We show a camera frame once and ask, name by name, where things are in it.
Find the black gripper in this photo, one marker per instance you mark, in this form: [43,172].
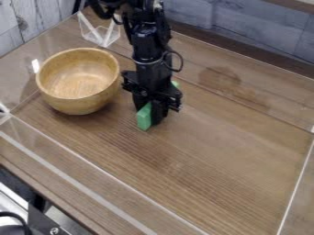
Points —
[146,81]

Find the green rectangular block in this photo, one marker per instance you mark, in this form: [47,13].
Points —
[143,117]

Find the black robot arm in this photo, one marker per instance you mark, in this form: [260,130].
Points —
[146,26]

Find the wooden bowl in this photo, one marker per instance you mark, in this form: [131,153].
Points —
[78,80]

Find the small white tag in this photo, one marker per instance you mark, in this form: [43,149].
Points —
[35,65]

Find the clear acrylic corner bracket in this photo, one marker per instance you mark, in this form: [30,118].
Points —
[101,35]

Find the clear acrylic enclosure wall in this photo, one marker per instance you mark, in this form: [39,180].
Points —
[199,176]

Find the black metal frame bracket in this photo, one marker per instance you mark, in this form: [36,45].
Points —
[46,220]

